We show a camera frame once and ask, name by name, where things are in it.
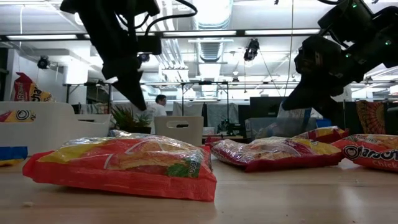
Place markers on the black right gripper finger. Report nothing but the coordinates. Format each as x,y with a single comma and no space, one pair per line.
295,96
325,109

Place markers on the red roast beef noodle packet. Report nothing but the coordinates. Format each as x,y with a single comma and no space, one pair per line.
28,90
323,133
273,155

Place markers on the black overhead frame beam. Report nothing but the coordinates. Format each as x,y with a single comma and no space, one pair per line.
239,32

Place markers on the green plant black pot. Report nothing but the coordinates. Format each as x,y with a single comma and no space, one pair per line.
130,121

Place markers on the black monitor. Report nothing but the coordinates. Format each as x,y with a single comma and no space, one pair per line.
264,105

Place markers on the black background table frame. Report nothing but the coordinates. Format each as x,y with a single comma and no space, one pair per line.
67,93
205,82

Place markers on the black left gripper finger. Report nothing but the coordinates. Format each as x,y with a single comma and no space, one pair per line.
136,90
126,87

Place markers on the grey translucent plastic bin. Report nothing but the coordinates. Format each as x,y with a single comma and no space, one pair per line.
252,127

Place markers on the orange patterned tapestry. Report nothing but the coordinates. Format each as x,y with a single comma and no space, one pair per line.
371,116

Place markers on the person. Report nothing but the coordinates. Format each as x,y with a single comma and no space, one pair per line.
157,110

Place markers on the black tabletop device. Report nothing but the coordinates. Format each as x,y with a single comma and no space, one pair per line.
230,127

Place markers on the white plastic storage bin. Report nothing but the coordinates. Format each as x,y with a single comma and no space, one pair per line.
56,133
178,133

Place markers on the black table frame rail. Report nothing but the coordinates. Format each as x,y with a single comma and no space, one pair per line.
225,139

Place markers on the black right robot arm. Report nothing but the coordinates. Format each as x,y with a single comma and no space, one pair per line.
373,28

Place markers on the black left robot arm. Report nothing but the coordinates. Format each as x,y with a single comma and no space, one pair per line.
102,25

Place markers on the black ceiling spotlight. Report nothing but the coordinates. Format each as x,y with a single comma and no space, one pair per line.
43,62
143,57

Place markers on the blue white noodle packet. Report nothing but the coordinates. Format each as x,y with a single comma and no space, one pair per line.
295,117

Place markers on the white LED light strip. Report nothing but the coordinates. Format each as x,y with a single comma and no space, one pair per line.
280,31
87,36
202,32
40,37

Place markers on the small white crumb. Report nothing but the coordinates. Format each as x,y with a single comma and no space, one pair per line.
28,204

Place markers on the black hanging spotlight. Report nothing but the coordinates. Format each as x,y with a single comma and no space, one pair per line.
252,49

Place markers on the blue storage bin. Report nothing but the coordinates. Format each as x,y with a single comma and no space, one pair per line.
323,123

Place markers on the grey hanging cloth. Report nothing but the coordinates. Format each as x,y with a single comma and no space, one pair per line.
188,109

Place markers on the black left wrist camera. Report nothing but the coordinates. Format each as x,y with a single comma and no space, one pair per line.
149,45

